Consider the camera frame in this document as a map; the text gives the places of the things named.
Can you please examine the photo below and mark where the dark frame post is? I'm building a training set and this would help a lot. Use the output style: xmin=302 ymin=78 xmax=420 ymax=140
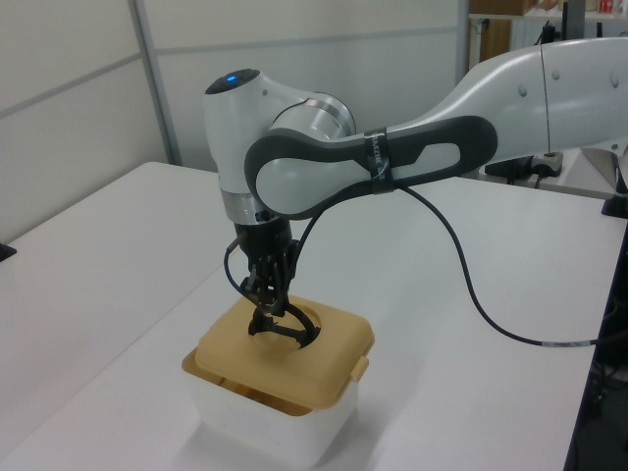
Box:
xmin=561 ymin=215 xmax=628 ymax=471

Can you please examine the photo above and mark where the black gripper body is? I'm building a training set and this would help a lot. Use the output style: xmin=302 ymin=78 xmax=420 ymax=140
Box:
xmin=234 ymin=221 xmax=295 ymax=262

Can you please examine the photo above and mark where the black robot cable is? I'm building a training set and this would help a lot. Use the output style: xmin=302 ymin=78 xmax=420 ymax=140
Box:
xmin=223 ymin=181 xmax=602 ymax=350

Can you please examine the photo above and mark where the black cable strap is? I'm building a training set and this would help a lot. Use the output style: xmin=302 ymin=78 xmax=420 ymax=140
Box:
xmin=362 ymin=126 xmax=399 ymax=195

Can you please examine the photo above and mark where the grey partition post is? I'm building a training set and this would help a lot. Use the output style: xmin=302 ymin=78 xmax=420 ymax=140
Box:
xmin=455 ymin=0 xmax=473 ymax=85
xmin=131 ymin=0 xmax=183 ymax=168

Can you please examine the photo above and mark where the white power strip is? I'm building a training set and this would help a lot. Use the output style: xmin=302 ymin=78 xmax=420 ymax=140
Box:
xmin=532 ymin=151 xmax=563 ymax=178

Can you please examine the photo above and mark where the beige lid with black handle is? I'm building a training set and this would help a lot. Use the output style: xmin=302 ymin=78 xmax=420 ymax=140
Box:
xmin=181 ymin=295 xmax=377 ymax=419

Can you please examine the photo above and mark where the wooden cabinet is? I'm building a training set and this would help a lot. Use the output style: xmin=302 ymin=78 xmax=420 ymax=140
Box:
xmin=470 ymin=14 xmax=514 ymax=66

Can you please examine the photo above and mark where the white plastic tool case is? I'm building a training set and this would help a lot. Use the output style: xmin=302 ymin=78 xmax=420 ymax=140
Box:
xmin=181 ymin=352 xmax=365 ymax=468

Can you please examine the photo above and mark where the black stand foot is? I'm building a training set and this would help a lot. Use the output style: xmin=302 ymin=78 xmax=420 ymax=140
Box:
xmin=601 ymin=141 xmax=628 ymax=220

